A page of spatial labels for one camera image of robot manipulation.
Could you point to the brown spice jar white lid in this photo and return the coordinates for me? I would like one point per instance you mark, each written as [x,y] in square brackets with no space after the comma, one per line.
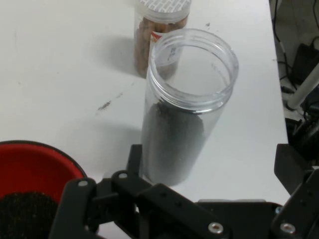
[143,37]

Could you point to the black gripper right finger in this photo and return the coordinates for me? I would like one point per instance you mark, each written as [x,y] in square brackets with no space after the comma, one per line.
[304,204]

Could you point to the clear jar with black seeds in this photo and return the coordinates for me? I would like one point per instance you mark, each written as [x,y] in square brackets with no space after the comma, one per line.
[172,139]

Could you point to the black power adapter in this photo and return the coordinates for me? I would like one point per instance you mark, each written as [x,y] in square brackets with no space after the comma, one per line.
[304,62]

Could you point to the black seeds pile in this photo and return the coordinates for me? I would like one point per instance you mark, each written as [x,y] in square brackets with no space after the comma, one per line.
[25,214]

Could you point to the white tube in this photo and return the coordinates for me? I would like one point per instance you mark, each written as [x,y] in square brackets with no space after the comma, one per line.
[302,92]

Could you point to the red bowl with black rim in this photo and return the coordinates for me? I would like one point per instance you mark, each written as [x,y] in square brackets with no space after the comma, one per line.
[32,166]

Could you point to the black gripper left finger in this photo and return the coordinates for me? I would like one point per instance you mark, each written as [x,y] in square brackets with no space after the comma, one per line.
[159,206]

